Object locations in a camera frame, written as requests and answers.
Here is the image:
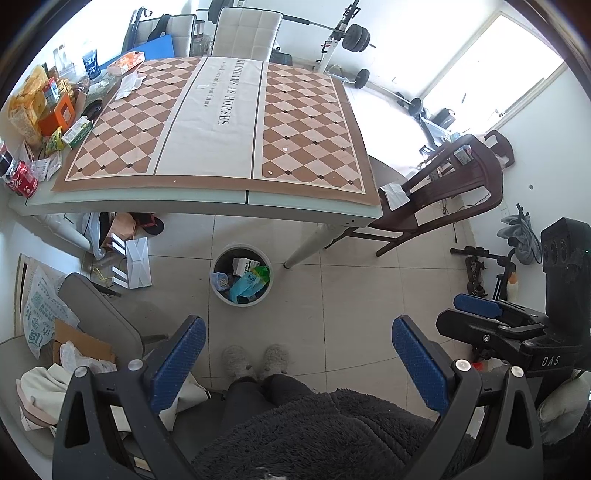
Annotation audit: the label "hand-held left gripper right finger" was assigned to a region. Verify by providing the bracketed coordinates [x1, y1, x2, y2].
[392, 315, 544, 480]

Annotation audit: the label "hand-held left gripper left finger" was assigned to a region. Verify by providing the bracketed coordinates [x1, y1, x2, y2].
[53, 315, 207, 480]

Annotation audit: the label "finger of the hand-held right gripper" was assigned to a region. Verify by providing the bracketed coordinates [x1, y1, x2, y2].
[454, 293, 549, 328]
[436, 310, 537, 358]

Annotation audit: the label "white round trash bin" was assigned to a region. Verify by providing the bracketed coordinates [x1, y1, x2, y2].
[210, 244, 273, 308]

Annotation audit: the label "teal green plastic packet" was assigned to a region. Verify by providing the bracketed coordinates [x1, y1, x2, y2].
[229, 265, 271, 303]

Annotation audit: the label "white printed carton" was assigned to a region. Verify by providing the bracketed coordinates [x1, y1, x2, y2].
[232, 257, 260, 278]

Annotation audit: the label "black metal stand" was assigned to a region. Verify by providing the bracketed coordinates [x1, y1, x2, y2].
[450, 247, 518, 301]

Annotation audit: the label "grey fuzzy slipper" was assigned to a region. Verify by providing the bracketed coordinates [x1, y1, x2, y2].
[261, 344, 291, 377]
[222, 345, 257, 381]

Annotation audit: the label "grey hanging cloth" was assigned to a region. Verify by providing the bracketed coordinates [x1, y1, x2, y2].
[501, 203, 543, 266]

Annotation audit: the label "person's dark trouser legs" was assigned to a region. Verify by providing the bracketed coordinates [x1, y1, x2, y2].
[222, 374, 315, 418]

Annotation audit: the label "brown cardboard sheet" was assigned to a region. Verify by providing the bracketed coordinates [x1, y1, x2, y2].
[51, 318, 118, 370]

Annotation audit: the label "grey office chair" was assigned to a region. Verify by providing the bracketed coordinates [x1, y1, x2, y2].
[58, 272, 169, 361]

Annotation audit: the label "crumpled clear plastic bag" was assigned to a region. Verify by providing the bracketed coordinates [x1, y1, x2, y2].
[59, 340, 116, 374]

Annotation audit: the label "white wifi router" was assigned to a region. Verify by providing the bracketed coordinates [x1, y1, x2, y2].
[108, 233, 153, 291]

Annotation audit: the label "person in grey fleece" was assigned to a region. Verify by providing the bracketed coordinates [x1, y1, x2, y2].
[191, 388, 476, 480]

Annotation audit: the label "dark brown wooden chair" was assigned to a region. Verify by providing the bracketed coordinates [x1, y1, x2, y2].
[485, 130, 514, 167]
[323, 134, 505, 257]

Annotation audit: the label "white cloth jacket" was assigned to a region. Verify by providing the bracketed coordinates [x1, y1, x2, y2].
[16, 364, 75, 439]

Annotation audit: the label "white paper tissue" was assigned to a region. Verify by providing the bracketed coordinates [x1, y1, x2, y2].
[379, 183, 411, 210]

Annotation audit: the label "black slipper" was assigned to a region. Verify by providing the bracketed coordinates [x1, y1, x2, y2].
[139, 213, 165, 236]

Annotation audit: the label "white woven sack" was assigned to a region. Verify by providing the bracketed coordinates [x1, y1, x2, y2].
[16, 265, 81, 361]

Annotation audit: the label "beige paper bag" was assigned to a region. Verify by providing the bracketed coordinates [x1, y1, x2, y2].
[111, 212, 139, 241]

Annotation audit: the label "white plastic bag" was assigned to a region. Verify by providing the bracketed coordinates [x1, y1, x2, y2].
[83, 215, 109, 259]

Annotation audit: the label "white dining table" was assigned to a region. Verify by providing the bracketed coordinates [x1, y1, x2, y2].
[9, 55, 386, 271]

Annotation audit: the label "brown checkered tablecloth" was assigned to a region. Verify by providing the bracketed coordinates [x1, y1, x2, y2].
[51, 56, 382, 206]

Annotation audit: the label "bright window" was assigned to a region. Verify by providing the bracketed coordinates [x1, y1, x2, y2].
[422, 11, 568, 139]

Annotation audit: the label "white paper receipts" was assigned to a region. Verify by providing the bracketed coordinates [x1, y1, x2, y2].
[32, 150, 63, 181]

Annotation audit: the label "red soda can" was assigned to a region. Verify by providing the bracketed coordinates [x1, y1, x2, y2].
[8, 159, 40, 198]

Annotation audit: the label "green white medicine box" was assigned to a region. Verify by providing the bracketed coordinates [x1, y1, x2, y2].
[61, 116, 94, 149]

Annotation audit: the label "curl bar with weights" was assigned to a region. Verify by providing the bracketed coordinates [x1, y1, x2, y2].
[353, 68, 423, 116]

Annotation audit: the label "dark cola bottle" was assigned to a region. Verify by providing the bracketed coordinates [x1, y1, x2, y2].
[0, 141, 17, 181]

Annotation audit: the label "orange box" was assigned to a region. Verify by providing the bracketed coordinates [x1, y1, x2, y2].
[38, 95, 77, 137]

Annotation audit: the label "crumpled white paper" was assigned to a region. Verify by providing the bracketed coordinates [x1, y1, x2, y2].
[114, 73, 145, 100]

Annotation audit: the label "barbell with black weights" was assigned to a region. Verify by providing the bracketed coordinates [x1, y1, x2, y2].
[196, 0, 372, 52]

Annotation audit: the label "white weight rack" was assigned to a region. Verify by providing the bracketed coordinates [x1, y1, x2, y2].
[318, 0, 365, 75]

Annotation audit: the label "yellow snack bags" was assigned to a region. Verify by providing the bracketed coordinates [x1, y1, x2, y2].
[8, 65, 49, 144]

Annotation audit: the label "orange tissue packet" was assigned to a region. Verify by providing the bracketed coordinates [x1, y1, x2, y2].
[107, 52, 146, 76]

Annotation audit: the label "dark blue standing pouch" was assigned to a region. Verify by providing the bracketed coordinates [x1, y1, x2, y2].
[82, 48, 103, 77]

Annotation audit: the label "blue foam board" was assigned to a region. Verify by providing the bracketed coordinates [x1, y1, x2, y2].
[99, 33, 176, 68]

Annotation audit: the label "grey padded chair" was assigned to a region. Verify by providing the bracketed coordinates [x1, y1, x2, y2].
[139, 14, 197, 58]

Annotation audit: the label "white padded chair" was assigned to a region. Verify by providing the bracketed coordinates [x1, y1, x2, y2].
[211, 7, 283, 63]

